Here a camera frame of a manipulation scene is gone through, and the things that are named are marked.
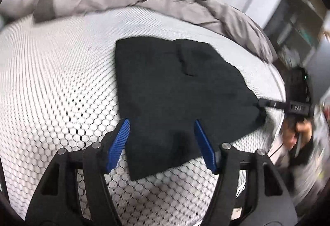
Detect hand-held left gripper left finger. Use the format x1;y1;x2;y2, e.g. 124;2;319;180
26;118;131;226

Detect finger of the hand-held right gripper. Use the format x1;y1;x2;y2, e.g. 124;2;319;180
255;98;286;111

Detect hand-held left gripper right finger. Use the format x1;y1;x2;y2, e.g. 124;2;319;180
194;119;297;226

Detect black pants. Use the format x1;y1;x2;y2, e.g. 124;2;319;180
115;39;267;181

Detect person's right hand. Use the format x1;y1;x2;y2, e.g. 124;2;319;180
282;121;314;150

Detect dark shelf unit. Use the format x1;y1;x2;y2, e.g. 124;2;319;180
268;0;326;67

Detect white honeycomb bed sheet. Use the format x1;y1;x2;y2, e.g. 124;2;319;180
0;7;288;224

